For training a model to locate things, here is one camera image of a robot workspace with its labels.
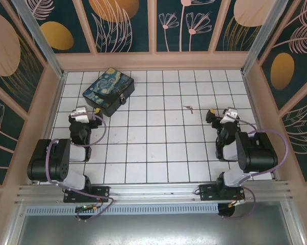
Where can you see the small metal key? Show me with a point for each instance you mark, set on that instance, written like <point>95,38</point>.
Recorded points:
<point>189,108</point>

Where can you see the starry night painted box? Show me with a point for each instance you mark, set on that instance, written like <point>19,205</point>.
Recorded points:
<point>107,89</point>

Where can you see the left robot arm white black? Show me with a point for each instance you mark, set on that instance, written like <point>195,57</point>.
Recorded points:
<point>54,158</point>

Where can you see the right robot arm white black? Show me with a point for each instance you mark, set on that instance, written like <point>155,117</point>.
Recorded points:
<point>258,153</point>

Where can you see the grey metal sheet panel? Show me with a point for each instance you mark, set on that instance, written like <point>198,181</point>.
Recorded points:
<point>153,229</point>

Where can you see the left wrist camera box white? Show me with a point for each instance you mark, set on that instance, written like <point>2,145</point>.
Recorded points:
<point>80,114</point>

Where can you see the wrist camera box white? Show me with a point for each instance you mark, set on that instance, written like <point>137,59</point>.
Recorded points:
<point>80,114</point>
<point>230,113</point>

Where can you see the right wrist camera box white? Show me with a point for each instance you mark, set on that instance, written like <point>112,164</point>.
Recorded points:
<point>230,113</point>

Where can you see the aluminium side rail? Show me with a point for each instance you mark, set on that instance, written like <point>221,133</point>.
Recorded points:
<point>258,107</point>
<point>55,102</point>

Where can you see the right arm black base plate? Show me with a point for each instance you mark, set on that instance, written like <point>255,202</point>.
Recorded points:
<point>207,192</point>

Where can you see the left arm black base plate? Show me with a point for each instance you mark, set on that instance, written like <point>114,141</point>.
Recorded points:
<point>102,194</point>

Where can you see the aluminium frame post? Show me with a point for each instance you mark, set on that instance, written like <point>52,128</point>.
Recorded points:
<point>45,46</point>
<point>263,33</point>

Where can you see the aluminium mounting rail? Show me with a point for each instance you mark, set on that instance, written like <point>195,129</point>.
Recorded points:
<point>153,191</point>

